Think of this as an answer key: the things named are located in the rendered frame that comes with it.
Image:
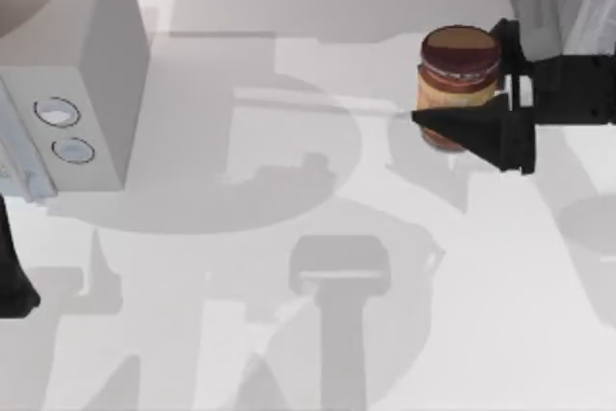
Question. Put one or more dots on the pale microwave door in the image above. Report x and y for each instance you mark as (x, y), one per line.
(19, 151)

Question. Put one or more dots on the round microwave knob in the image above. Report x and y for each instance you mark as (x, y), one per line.
(73, 150)
(57, 112)

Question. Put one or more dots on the pale microwave oven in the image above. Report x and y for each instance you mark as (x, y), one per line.
(106, 93)

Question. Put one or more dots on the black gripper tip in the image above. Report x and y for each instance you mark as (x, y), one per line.
(12, 276)

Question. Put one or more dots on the brown-lidded glass jar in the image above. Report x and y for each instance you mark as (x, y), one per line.
(454, 69)

